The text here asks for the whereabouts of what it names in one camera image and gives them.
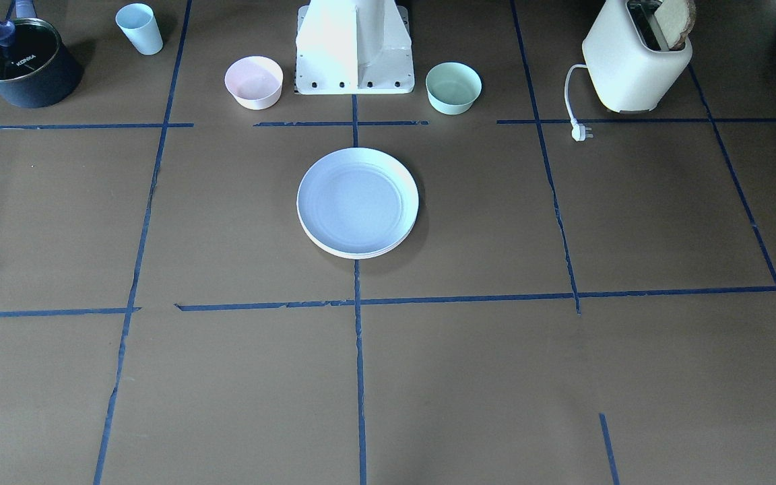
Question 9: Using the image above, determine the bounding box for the light blue plate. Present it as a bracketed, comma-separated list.
[296, 148, 420, 225]

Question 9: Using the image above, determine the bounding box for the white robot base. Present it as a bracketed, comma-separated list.
[294, 1, 415, 96]

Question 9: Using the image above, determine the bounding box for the cream white plate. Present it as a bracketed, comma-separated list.
[300, 218, 416, 260]

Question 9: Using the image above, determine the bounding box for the mint green bowl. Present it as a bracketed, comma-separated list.
[425, 62, 483, 115]

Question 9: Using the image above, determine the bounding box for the pink bowl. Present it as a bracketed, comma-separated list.
[224, 56, 284, 110]

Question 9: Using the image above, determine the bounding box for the white toaster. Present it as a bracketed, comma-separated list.
[582, 1, 692, 113]

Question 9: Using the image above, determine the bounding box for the light blue cup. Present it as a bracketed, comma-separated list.
[116, 3, 163, 55]

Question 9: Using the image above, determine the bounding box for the slice of toast bread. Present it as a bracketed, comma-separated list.
[653, 0, 697, 51]

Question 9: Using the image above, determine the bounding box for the dark pot with glass lid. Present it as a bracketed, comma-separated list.
[0, 1, 84, 108]

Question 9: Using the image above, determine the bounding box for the white power cable with plug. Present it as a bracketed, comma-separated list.
[564, 64, 595, 143]

